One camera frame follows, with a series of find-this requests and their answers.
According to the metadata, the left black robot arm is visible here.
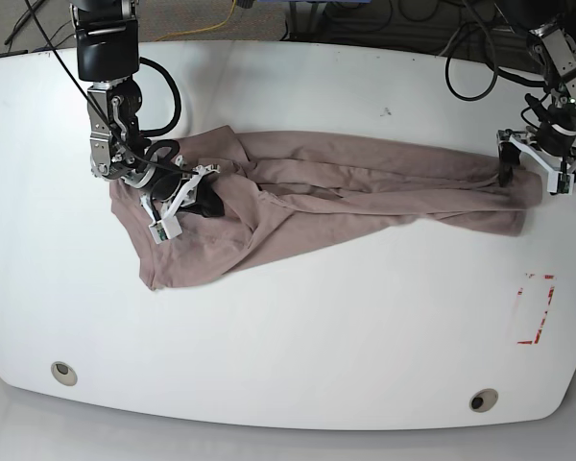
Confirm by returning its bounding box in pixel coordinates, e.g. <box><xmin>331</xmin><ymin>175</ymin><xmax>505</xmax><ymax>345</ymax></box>
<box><xmin>495</xmin><ymin>1</ymin><xmax>576</xmax><ymax>195</ymax></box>

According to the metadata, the black floor cable left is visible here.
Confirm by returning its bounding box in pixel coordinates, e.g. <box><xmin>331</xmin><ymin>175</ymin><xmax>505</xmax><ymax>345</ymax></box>
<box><xmin>4</xmin><ymin>0</ymin><xmax>47</xmax><ymax>49</ymax></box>

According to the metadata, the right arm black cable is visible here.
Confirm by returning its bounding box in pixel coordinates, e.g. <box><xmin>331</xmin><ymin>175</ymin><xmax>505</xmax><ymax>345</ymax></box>
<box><xmin>136</xmin><ymin>56</ymin><xmax>183</xmax><ymax>138</ymax></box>

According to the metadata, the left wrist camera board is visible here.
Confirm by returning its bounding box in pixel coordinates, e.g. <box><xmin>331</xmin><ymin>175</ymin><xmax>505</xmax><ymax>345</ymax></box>
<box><xmin>546</xmin><ymin>171</ymin><xmax>574</xmax><ymax>195</ymax></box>

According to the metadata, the left table grommet hole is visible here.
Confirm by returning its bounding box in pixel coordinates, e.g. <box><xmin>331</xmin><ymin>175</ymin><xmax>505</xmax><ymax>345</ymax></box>
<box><xmin>51</xmin><ymin>361</ymin><xmax>78</xmax><ymax>387</ymax></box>

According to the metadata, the yellow cable on floor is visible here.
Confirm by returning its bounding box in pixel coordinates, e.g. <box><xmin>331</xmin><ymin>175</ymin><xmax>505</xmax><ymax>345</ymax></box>
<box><xmin>154</xmin><ymin>0</ymin><xmax>236</xmax><ymax>43</ymax></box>

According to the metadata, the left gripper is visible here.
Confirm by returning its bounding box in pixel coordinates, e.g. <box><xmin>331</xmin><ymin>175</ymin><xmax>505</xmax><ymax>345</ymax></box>
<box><xmin>496</xmin><ymin>129</ymin><xmax>576</xmax><ymax>187</ymax></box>

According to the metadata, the table grommet hole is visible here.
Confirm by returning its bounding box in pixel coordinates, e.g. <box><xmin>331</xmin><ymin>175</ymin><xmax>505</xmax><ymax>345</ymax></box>
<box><xmin>51</xmin><ymin>361</ymin><xmax>78</xmax><ymax>387</ymax></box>
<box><xmin>469</xmin><ymin>388</ymin><xmax>499</xmax><ymax>413</ymax></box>

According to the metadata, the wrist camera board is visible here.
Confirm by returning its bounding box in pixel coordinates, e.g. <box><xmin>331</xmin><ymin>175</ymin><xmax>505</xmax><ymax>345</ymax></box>
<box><xmin>546</xmin><ymin>171</ymin><xmax>574</xmax><ymax>195</ymax></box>
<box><xmin>149</xmin><ymin>216</ymin><xmax>182</xmax><ymax>244</ymax></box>

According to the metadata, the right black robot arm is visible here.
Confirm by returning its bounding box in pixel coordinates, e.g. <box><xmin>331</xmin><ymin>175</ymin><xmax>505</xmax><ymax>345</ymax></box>
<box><xmin>70</xmin><ymin>1</ymin><xmax>225</xmax><ymax>220</ymax></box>

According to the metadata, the red tape rectangle marking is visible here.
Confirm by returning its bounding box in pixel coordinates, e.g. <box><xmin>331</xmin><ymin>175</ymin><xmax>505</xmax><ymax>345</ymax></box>
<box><xmin>512</xmin><ymin>274</ymin><xmax>557</xmax><ymax>346</ymax></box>

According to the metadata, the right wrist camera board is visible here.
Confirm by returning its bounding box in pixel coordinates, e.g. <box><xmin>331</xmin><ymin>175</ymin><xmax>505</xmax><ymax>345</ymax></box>
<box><xmin>149</xmin><ymin>216</ymin><xmax>182</xmax><ymax>244</ymax></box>

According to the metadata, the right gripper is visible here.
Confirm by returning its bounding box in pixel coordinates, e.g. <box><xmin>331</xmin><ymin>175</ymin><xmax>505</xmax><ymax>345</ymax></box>
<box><xmin>140</xmin><ymin>164</ymin><xmax>225</xmax><ymax>223</ymax></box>

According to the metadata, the mauve t-shirt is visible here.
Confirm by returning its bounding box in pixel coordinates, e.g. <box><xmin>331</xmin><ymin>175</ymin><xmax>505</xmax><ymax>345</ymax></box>
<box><xmin>109</xmin><ymin>127</ymin><xmax>543</xmax><ymax>290</ymax></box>

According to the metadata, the right table grommet hole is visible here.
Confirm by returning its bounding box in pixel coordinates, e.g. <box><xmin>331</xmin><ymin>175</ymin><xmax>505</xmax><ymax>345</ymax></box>
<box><xmin>469</xmin><ymin>388</ymin><xmax>499</xmax><ymax>413</ymax></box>

